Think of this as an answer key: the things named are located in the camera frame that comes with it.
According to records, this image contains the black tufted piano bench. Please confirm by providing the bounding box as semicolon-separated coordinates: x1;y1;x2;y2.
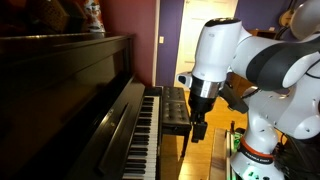
162;87;192;157

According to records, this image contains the brown woven basket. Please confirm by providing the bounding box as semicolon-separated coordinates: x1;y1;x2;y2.
27;0;69;33

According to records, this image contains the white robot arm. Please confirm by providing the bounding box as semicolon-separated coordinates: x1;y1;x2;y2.
177;0;320;180

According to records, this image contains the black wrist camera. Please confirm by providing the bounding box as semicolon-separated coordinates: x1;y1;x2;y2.
219;84;249;114

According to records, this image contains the black upright piano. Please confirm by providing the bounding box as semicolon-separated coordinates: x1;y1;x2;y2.
0;33;161;180

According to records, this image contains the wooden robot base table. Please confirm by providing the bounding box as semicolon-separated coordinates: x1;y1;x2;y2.
209;128;232;180

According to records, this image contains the colourful figurine on piano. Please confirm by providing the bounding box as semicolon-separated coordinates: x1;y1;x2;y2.
83;0;105;32

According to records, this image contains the acoustic guitar on wall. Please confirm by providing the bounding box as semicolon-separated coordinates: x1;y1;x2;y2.
279;0;297;27

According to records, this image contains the white wall light switch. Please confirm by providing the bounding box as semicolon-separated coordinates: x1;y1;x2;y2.
159;36;164;44

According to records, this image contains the white panel door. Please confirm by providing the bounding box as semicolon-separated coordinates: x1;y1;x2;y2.
175;0;238;75

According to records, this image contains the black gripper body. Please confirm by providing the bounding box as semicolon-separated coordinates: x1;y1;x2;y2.
188;92;216;123

